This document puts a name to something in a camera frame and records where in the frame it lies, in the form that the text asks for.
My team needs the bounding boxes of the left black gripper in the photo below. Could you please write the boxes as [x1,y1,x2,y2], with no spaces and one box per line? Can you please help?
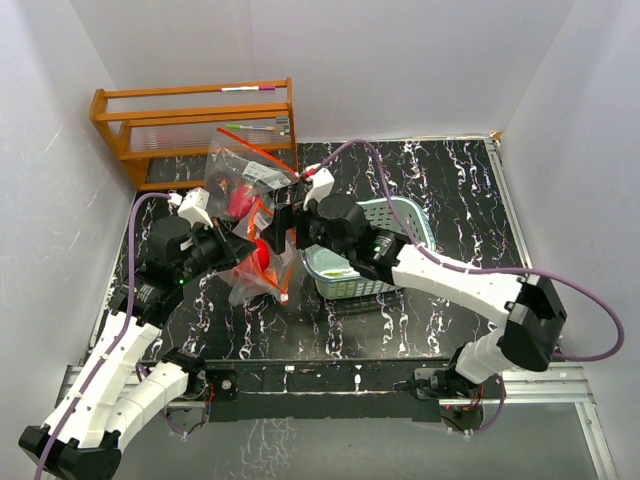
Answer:
[175,215,258,283]

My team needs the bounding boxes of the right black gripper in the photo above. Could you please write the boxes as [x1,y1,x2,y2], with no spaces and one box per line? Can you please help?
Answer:
[262,189,354,261]

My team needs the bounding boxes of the watermelon slice toy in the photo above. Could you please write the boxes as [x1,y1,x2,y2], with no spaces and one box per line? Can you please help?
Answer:
[232,265,278,297]

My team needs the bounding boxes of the red green dragon fruit toy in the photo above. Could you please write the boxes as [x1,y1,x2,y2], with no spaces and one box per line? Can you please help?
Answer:
[228,183,261,221]

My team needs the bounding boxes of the clear orange zip top bag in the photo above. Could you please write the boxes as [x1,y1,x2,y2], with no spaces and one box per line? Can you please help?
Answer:
[204,127,299,222]

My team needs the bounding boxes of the dark purple mangosteen toy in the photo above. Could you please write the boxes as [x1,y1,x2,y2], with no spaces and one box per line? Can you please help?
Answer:
[205,171,236,198]

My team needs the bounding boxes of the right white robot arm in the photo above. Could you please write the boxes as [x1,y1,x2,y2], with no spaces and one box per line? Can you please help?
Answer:
[261,193,566,398]

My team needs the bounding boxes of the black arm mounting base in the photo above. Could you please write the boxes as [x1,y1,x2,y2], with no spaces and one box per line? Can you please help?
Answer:
[205,359,487,431]

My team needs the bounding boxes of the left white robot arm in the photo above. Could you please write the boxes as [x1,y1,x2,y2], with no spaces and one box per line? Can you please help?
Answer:
[19,216,255,479]

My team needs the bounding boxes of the light blue plastic basket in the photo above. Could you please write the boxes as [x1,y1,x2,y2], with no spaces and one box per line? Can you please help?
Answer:
[300,196,436,300]

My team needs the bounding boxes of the green yellow marker pen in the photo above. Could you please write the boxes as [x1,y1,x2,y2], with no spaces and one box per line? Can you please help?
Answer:
[224,124,277,132]

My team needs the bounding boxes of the white pink marker pen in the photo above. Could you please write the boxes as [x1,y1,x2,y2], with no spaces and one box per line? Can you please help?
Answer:
[220,85,277,93]

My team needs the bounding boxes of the orange wooden shelf rack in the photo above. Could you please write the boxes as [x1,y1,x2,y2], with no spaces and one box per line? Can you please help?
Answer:
[89,77,299,192]

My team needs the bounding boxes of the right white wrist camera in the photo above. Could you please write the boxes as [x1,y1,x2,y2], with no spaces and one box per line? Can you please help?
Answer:
[302,164,335,210]

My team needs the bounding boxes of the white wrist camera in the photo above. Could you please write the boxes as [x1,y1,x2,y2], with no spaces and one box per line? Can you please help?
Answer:
[302,164,335,210]
[178,187,213,227]

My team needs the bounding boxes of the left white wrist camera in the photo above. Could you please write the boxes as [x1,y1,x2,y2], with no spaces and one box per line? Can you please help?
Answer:
[178,187,213,227]

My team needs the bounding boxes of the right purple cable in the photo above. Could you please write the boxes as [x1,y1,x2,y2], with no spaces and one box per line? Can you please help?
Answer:
[299,138,626,362]

